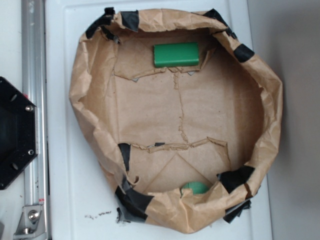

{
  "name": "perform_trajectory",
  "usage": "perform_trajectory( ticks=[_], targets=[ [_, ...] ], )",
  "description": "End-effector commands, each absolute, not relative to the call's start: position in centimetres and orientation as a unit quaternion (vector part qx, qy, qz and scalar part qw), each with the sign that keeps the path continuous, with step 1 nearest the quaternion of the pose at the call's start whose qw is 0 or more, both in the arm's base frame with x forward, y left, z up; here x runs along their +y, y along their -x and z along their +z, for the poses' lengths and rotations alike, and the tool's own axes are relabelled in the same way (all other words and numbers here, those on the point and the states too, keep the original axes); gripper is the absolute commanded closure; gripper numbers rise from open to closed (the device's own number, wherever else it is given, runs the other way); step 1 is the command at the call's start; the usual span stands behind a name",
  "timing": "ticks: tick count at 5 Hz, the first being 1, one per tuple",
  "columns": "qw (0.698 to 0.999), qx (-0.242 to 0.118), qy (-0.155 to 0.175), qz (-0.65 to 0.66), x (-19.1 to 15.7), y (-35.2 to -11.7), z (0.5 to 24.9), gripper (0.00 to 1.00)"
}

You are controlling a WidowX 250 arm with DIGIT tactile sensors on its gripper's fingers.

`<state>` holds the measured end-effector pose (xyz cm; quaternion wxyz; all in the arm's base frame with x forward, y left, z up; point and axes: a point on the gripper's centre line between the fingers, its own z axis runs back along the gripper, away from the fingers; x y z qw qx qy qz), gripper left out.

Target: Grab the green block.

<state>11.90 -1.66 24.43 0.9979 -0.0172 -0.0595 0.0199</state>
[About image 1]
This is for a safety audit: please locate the aluminium extrusion rail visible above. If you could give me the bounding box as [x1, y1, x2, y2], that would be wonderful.
[21, 0, 52, 240]

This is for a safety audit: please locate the green rectangular block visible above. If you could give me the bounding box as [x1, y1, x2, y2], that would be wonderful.
[153, 42, 200, 68]

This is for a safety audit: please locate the metal corner bracket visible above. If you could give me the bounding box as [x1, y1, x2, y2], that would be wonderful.
[13, 205, 47, 240]

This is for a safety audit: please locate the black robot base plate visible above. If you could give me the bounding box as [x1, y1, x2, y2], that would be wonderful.
[0, 77, 38, 190]

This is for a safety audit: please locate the brown paper bag tray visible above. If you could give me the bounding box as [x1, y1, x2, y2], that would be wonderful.
[69, 7, 283, 234]

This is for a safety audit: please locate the green ball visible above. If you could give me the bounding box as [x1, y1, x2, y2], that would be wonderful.
[180, 181, 209, 197]

